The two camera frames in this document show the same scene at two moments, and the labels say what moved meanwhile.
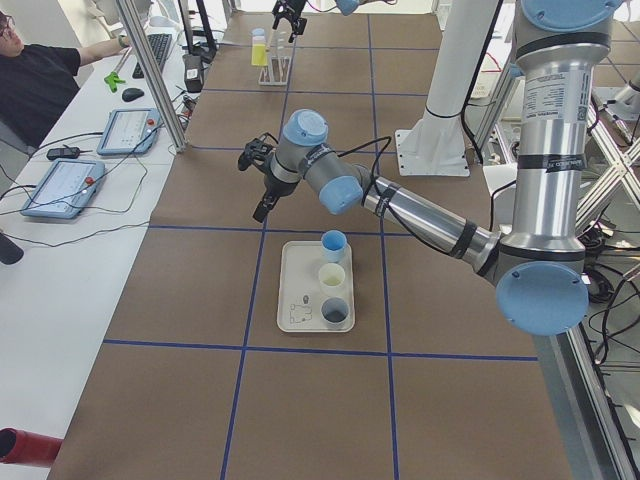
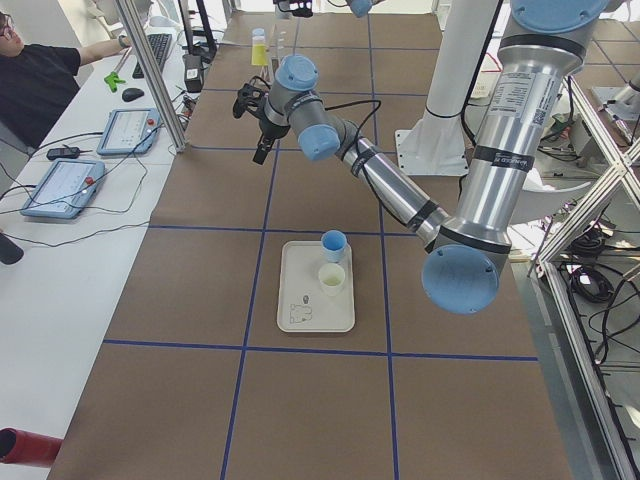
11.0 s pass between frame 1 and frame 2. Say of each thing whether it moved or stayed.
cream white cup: stayed
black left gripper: moved
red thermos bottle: stayed
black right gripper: moved
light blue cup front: stayed
